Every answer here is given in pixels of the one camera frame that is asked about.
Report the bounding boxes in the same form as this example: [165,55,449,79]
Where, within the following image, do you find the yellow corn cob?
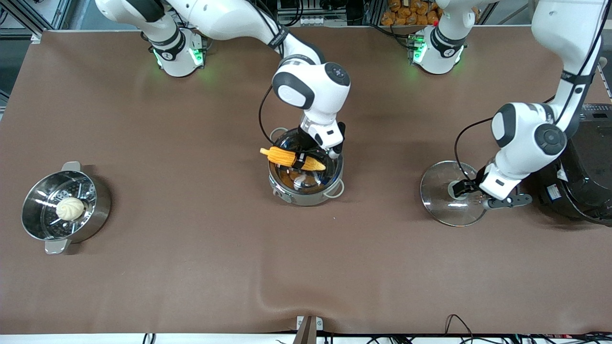
[260,146,328,172]

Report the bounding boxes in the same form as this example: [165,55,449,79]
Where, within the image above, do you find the glass pot lid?
[420,161,492,227]

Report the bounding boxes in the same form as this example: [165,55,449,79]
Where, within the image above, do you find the steel cooking pot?
[267,127,345,207]

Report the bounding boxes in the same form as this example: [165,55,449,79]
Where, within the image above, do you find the steel steamer pot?
[21,161,112,255]

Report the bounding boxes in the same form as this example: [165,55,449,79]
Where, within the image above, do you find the black rice cooker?
[530,103,612,226]

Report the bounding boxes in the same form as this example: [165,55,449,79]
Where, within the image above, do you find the bag of bread rolls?
[381,0,441,26]

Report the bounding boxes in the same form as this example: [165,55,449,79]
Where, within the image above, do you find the brown table mat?
[0,26,612,335]

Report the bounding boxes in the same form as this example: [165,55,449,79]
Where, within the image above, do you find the grey table clamp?
[293,315,324,344]

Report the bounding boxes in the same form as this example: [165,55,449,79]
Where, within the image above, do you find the white steamed bun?
[56,197,86,221]

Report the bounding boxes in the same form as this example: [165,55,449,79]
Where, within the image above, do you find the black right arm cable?
[258,85,287,145]

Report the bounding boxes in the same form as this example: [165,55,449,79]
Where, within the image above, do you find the black looped cable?
[444,313,475,339]

